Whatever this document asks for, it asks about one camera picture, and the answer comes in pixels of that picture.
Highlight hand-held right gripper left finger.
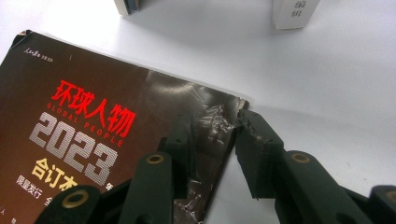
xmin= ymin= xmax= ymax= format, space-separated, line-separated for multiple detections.
xmin=157 ymin=111 xmax=198 ymax=201

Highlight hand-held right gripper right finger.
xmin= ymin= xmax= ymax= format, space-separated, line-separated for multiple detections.
xmin=234 ymin=108 xmax=286 ymax=200

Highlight black and red magazine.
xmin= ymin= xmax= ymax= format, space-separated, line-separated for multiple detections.
xmin=0 ymin=29 xmax=250 ymax=224

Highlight white picture-grid magazine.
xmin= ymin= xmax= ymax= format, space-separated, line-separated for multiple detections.
xmin=271 ymin=0 xmax=321 ymax=31

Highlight purple magazine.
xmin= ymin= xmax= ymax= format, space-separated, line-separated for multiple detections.
xmin=112 ymin=0 xmax=151 ymax=17

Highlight white table sheet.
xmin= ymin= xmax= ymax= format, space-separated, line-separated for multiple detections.
xmin=0 ymin=0 xmax=396 ymax=224

